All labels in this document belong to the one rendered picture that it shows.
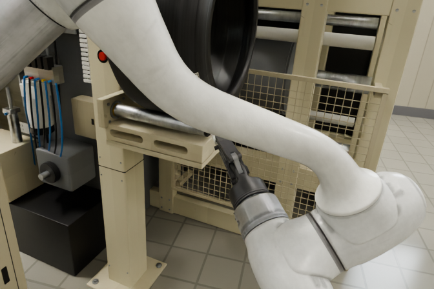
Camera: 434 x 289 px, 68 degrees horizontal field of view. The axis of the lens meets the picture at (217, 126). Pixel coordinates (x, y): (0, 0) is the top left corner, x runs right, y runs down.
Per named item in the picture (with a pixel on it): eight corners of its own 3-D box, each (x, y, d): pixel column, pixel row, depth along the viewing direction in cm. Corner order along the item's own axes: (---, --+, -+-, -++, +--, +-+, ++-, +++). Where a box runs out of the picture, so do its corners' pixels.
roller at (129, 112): (108, 109, 106) (115, 100, 108) (114, 118, 109) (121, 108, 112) (205, 131, 94) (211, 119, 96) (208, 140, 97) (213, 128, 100)
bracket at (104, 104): (98, 127, 106) (95, 99, 103) (162, 97, 141) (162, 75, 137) (106, 129, 105) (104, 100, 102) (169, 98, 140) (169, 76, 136)
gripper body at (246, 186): (232, 201, 57) (214, 162, 63) (237, 220, 64) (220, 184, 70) (270, 185, 58) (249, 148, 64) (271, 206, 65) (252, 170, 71)
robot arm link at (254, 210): (245, 249, 60) (233, 222, 64) (289, 230, 61) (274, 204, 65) (241, 230, 53) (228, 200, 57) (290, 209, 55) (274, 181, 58)
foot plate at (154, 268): (86, 286, 149) (85, 282, 148) (123, 248, 172) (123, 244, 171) (134, 308, 140) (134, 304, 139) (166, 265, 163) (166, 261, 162)
